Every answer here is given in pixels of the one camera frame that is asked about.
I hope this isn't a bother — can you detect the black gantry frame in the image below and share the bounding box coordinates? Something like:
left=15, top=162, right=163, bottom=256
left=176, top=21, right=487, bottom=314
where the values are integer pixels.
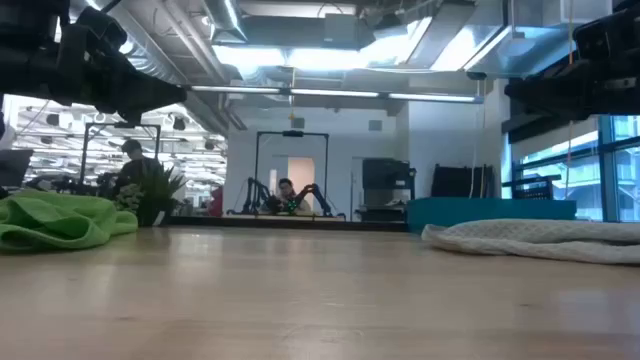
left=253, top=130, right=331, bottom=217
left=78, top=121, right=163, bottom=199

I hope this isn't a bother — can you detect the blue framed window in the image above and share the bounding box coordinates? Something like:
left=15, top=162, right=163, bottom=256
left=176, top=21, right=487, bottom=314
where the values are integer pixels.
left=500, top=113, right=640, bottom=224

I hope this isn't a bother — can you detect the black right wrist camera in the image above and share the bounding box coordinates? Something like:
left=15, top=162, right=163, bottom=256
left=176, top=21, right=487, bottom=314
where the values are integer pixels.
left=572, top=5, right=640, bottom=60

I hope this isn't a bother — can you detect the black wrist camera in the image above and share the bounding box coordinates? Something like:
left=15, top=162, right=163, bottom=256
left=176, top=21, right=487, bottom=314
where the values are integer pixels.
left=74, top=6, right=129, bottom=50
left=572, top=5, right=640, bottom=60

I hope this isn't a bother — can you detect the black perforated rack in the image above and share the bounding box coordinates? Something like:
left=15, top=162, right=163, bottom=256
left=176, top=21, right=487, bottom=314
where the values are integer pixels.
left=501, top=174, right=563, bottom=201

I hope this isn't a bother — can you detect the red object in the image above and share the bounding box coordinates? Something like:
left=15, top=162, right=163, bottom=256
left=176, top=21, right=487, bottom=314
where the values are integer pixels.
left=208, top=185, right=225, bottom=218

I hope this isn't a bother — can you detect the black aluminium table frame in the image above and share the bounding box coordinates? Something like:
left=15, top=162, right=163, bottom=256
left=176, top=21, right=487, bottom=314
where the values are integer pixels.
left=163, top=213, right=409, bottom=233

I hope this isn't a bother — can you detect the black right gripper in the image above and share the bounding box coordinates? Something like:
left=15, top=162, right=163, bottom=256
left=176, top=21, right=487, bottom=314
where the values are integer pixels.
left=504, top=57, right=640, bottom=117

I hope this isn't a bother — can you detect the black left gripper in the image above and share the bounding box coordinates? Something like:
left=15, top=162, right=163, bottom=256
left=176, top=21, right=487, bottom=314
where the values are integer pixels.
left=0, top=0, right=189, bottom=124

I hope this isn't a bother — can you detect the teal rectangular basket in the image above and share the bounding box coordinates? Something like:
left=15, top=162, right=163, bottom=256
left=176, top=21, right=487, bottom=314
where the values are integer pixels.
left=405, top=195, right=578, bottom=234

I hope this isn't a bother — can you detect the black equipment cart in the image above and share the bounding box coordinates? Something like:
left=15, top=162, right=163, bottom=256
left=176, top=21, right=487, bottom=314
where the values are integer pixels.
left=359, top=157, right=418, bottom=223

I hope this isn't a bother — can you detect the person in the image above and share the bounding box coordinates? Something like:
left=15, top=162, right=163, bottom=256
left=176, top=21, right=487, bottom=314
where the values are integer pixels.
left=259, top=176, right=313, bottom=216
left=112, top=138, right=164, bottom=199

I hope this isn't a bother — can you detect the artificial green potted plant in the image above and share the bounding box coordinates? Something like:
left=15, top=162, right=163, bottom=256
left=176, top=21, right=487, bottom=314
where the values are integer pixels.
left=113, top=163, right=188, bottom=228

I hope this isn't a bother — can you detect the silver spiral ventilation duct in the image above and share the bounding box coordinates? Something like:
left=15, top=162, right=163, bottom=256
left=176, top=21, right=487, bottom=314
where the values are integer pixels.
left=117, top=0, right=237, bottom=137

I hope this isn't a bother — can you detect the black folded panel stack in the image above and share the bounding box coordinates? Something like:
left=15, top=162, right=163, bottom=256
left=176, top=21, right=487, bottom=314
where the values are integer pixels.
left=430, top=163, right=497, bottom=200

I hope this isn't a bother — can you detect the black computer monitor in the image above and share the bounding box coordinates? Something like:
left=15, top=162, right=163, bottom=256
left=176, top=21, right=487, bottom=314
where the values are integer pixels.
left=0, top=148, right=35, bottom=189

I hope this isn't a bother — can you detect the green microfiber towel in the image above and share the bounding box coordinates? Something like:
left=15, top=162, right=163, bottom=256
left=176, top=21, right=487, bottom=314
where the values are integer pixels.
left=0, top=188, right=139, bottom=253

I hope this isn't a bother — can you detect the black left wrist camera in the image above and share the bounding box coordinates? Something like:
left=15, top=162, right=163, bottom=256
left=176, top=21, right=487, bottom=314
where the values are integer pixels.
left=74, top=6, right=129, bottom=50

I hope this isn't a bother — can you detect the pale door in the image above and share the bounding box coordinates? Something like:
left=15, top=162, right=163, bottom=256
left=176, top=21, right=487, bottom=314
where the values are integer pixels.
left=286, top=156, right=317, bottom=212

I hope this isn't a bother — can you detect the grey waffle microfiber towel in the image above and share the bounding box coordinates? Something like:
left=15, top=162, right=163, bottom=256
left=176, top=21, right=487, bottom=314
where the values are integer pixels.
left=420, top=217, right=640, bottom=266

